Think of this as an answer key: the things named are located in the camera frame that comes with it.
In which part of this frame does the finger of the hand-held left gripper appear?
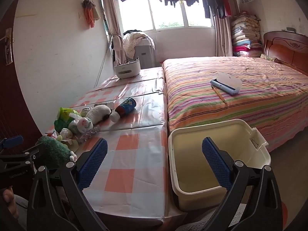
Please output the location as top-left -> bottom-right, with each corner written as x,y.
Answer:
0,135 -> 24,151
0,148 -> 39,165

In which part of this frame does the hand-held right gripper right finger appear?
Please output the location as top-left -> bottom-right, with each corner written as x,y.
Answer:
202,137 -> 283,231

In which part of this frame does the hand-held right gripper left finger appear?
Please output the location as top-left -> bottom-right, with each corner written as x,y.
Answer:
27,138 -> 109,231

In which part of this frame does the cream plastic bin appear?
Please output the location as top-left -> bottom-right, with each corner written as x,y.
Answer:
168,119 -> 272,212

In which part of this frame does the silver blister pack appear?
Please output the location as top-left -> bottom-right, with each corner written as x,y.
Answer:
78,125 -> 100,145

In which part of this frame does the white tissue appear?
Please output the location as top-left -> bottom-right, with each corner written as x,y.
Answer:
69,116 -> 94,134

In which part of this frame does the green plastic package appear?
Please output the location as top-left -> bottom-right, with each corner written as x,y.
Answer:
54,107 -> 82,133

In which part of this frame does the person's left hand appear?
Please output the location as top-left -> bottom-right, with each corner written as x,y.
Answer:
0,188 -> 17,213

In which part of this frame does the green fuzzy plush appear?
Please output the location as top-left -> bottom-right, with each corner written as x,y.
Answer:
36,136 -> 76,170

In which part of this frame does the brown wooden door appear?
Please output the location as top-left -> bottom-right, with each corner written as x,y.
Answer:
0,0 -> 49,147

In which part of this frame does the small white doll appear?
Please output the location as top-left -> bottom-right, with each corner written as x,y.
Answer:
56,127 -> 74,141

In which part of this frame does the white plush toy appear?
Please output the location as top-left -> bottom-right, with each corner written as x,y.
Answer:
85,105 -> 113,127

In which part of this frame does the blue label bottle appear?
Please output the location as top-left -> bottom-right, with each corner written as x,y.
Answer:
109,97 -> 137,123

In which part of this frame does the yellow pen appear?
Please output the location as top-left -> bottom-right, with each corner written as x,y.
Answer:
211,85 -> 227,104

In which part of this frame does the striped bedsheet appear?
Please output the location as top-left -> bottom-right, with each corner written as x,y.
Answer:
162,56 -> 308,153

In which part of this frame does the blue pencil case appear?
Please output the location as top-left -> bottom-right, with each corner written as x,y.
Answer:
209,72 -> 243,96

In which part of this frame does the red object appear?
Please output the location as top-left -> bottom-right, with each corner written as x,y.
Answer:
281,201 -> 289,225

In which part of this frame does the white desk organizer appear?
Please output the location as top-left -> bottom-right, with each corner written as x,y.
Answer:
114,57 -> 142,80

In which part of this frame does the grey appliance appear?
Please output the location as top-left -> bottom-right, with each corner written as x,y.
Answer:
133,42 -> 156,69

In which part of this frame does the beige draped cloth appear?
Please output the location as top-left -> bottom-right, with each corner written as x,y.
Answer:
111,35 -> 127,65

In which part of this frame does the beige curtain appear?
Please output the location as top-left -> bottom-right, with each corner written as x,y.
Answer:
214,14 -> 233,57
100,0 -> 122,44

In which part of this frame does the polka dot cloth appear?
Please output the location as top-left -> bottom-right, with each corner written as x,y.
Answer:
123,30 -> 154,58

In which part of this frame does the stack of folded blankets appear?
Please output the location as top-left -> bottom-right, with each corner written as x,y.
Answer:
230,12 -> 263,58

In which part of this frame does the wooden headboard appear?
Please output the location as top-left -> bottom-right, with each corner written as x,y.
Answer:
262,30 -> 308,76

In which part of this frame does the window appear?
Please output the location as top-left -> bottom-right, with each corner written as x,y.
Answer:
117,0 -> 216,30

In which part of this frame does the metal door handle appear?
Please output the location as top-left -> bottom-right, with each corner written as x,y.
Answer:
3,28 -> 12,65

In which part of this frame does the wall cable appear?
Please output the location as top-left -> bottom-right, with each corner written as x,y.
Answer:
95,50 -> 109,89

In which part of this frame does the orange wall cloth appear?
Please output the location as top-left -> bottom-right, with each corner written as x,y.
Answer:
82,0 -> 101,29

